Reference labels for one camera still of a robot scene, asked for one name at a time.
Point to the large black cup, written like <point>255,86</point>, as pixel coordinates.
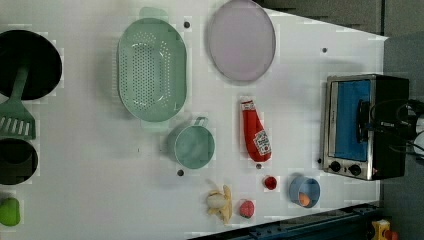
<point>45,63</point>

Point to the yellow emergency stop button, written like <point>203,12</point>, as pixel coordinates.
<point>383,231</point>

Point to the orange toy fruit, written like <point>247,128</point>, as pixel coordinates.
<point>304,199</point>

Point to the small black cup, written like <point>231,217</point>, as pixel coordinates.
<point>18,161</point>

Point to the green measuring cup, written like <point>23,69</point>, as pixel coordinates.
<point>192,145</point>

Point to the green toy pepper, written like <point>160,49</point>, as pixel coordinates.
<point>10,212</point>

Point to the black toaster oven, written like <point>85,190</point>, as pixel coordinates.
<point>363,126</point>

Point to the red ketchup bottle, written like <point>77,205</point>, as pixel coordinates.
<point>256,139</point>

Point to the blue bowl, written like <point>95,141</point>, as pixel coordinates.
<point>309,186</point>

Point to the peeled toy banana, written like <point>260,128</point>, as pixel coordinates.
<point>219,203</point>

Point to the pink toy strawberry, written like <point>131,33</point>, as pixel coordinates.
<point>247,209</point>

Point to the green plastic colander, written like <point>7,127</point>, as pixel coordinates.
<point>152,69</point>

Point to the green slotted spatula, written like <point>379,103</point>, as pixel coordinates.
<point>16,120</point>

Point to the lilac round plate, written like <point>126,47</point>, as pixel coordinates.
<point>241,40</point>

